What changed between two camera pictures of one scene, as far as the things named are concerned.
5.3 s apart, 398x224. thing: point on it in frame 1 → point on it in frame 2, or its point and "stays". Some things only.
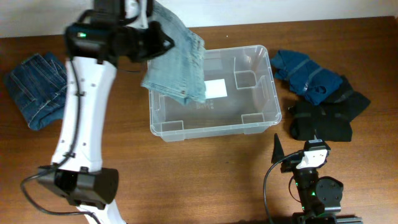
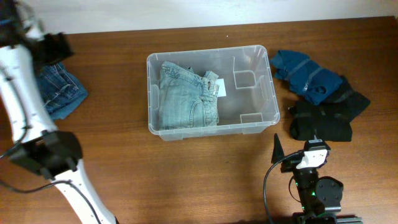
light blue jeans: (178, 71) → (186, 99)
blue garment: (305, 76) stays
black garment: (346, 107) stays
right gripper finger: (277, 152) stays
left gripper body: (152, 42) → (58, 47)
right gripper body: (290, 163) stays
